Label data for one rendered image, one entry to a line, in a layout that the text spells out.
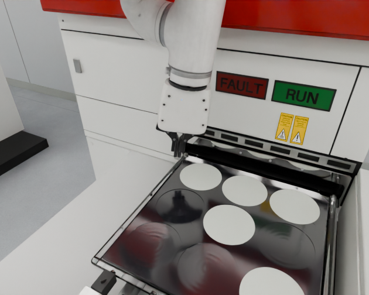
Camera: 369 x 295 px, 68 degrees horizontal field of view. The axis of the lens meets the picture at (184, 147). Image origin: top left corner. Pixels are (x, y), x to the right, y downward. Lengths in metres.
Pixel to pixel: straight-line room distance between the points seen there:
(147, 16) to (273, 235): 0.45
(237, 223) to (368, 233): 0.22
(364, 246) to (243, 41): 0.43
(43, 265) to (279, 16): 0.65
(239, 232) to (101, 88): 0.57
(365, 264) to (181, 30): 0.45
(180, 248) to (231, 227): 0.11
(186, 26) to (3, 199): 1.95
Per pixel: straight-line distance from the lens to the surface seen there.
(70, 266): 0.64
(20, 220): 2.03
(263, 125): 0.67
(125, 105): 0.84
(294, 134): 0.66
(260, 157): 0.70
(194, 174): 0.67
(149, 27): 0.52
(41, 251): 0.69
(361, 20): 0.54
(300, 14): 0.54
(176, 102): 0.53
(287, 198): 0.65
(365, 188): 0.64
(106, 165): 1.04
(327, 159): 0.69
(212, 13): 0.48
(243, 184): 0.66
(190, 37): 0.48
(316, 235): 0.60
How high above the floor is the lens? 1.32
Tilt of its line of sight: 34 degrees down
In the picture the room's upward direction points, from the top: straight up
